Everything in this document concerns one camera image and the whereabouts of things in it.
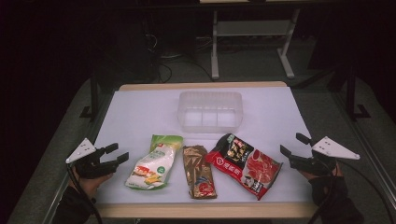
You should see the brown gold food packet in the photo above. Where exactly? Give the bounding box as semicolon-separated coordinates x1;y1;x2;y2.
181;145;219;200

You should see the red and black food packet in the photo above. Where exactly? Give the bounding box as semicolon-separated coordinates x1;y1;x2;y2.
205;133;284;201

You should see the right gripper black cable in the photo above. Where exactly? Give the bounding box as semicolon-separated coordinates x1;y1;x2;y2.
307;159;396;224

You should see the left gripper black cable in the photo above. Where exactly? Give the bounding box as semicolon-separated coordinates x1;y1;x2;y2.
65;161;104;224

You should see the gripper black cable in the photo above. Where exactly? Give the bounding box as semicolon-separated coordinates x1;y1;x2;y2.
65;161;104;224
307;159;396;224

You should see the green and white food packet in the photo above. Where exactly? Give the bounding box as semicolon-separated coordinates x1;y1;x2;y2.
124;133;185;191

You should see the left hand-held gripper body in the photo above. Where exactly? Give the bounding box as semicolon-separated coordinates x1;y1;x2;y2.
64;137;120;180

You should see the black floor cable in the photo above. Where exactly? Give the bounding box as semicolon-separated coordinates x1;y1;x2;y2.
157;57;216;83

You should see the person's left hand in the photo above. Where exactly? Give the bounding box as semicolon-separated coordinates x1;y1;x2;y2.
68;166;115;200

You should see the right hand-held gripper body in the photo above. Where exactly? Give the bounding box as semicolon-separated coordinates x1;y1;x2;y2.
289;135;361;177

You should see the person's right hand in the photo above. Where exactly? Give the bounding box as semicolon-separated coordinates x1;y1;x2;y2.
300;162;344;183

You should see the clear plastic container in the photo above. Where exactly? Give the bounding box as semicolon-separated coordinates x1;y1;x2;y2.
177;91;244;134

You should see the black metal stand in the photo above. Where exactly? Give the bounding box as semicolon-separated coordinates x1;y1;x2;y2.
78;71;101;120
345;64;372;120

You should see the white table sheet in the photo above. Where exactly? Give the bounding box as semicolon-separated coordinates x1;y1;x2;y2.
92;87;314;204

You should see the metal frame rail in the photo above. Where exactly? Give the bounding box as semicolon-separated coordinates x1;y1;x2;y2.
43;92;113;224
331;91;396;200

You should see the white metal frame stand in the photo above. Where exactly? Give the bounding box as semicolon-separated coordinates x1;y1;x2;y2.
210;8;302;81

